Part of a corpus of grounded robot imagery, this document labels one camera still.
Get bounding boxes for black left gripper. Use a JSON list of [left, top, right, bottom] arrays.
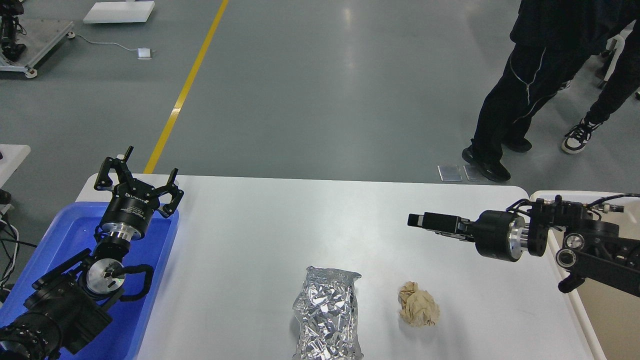
[[94, 146, 185, 240]]

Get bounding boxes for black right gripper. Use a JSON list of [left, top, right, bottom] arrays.
[[407, 210, 526, 262]]

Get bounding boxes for silver foil bag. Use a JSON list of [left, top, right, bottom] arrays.
[[292, 266, 364, 360]]

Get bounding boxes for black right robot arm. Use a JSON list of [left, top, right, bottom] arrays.
[[407, 193, 640, 296]]

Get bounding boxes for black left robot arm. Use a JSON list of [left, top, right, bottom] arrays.
[[1, 146, 185, 360]]

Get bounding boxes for left metal floor plate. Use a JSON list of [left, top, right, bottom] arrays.
[[437, 164, 463, 182]]

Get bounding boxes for metal floor plate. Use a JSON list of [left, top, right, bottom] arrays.
[[463, 164, 489, 182], [437, 164, 463, 182]]

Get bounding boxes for right metal floor plate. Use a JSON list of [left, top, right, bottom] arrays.
[[463, 164, 489, 182]]

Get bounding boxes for blue plastic bin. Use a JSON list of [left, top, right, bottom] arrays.
[[0, 202, 179, 360]]

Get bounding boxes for crumpled brown paper ball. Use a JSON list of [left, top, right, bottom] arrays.
[[398, 281, 441, 328]]

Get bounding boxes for white side table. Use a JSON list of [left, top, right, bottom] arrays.
[[0, 143, 31, 187]]

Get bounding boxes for white floor socket box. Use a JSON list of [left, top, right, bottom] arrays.
[[137, 47, 153, 60]]

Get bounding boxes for white flat board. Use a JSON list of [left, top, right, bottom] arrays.
[[82, 0, 156, 24]]

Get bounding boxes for grey wheeled platform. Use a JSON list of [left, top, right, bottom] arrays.
[[0, 19, 75, 79]]

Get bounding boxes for person in black clothes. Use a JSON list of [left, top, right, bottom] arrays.
[[462, 0, 639, 183]]

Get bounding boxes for person with white sneakers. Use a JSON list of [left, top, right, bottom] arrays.
[[561, 20, 640, 155]]

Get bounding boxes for black cables at left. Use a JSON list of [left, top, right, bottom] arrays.
[[0, 187, 38, 301]]

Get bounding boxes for white floor cable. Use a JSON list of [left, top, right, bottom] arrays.
[[75, 34, 140, 53]]

